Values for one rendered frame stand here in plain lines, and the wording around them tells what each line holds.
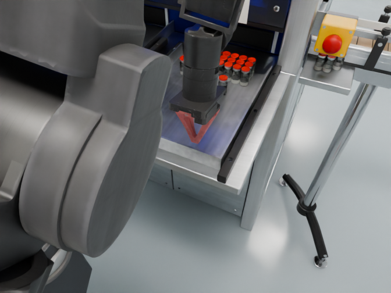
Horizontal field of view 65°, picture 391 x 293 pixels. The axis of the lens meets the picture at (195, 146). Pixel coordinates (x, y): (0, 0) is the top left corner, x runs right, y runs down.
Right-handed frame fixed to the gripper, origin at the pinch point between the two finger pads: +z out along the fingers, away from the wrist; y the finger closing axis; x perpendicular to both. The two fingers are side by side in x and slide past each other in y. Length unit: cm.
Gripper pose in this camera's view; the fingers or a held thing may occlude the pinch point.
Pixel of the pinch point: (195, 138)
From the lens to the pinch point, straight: 56.7
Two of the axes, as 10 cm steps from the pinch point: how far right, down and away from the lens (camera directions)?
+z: -0.6, 8.0, 5.9
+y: 4.1, -5.2, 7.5
